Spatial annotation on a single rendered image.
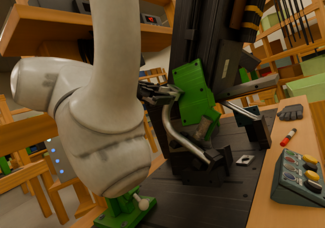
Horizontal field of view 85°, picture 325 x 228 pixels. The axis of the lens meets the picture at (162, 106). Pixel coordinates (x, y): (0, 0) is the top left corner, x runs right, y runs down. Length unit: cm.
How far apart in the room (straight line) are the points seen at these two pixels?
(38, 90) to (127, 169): 19
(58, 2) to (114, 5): 56
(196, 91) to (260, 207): 35
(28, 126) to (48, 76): 40
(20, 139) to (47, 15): 39
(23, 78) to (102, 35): 18
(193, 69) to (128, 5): 43
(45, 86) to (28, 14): 32
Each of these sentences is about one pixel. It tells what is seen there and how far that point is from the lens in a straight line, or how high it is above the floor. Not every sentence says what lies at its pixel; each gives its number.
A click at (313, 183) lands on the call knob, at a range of 48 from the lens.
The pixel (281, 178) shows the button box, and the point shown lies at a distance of 46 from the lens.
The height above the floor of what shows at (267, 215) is 90.
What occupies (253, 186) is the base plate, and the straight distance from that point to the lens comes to 55.
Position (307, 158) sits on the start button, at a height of 94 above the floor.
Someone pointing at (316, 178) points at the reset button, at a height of 93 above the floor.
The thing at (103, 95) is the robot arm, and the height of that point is 122.
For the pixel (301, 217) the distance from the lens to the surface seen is 47.
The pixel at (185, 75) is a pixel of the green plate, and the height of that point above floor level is 124.
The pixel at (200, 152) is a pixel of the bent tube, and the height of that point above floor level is 99.
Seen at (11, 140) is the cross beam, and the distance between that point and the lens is 72.
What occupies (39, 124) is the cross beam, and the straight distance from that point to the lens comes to 74.
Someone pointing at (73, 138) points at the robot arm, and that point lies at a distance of 25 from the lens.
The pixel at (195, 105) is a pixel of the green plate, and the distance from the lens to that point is 60.
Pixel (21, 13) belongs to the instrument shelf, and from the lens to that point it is 62.
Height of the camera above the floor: 120
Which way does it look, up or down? 4 degrees down
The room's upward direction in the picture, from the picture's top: 20 degrees counter-clockwise
